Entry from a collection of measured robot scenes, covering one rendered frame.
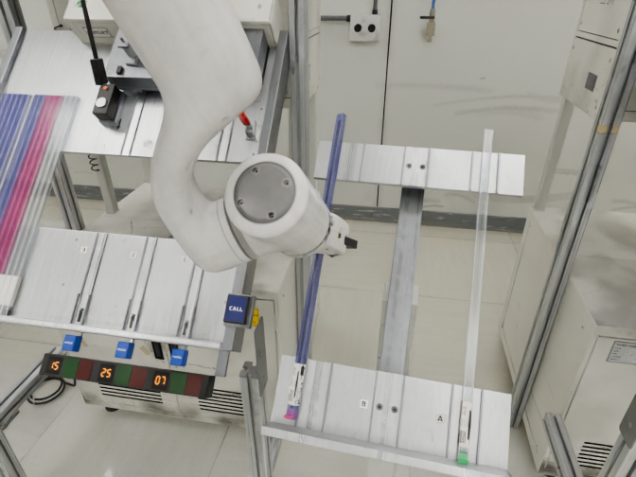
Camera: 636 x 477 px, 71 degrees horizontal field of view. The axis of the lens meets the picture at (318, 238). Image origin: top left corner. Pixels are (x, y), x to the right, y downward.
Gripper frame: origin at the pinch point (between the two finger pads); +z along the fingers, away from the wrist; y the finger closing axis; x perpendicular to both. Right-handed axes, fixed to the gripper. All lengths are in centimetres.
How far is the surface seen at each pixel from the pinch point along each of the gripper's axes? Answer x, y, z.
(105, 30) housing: -45, 60, 12
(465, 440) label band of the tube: 25.0, -24.5, -2.6
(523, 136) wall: -96, -67, 174
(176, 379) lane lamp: 27.1, 25.0, 8.6
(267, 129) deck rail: -25.0, 18.1, 14.3
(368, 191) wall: -62, 15, 194
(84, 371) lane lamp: 29, 43, 8
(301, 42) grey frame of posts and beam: -48, 15, 19
